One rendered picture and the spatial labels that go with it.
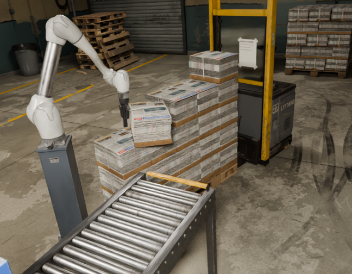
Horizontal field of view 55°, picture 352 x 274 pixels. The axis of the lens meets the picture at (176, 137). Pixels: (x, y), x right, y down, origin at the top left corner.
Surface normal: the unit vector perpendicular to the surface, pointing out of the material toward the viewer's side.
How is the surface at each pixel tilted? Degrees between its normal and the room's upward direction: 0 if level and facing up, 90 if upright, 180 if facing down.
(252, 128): 90
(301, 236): 0
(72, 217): 90
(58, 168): 90
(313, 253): 0
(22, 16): 90
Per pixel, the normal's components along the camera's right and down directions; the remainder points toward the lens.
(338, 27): -0.53, 0.39
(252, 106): -0.71, 0.34
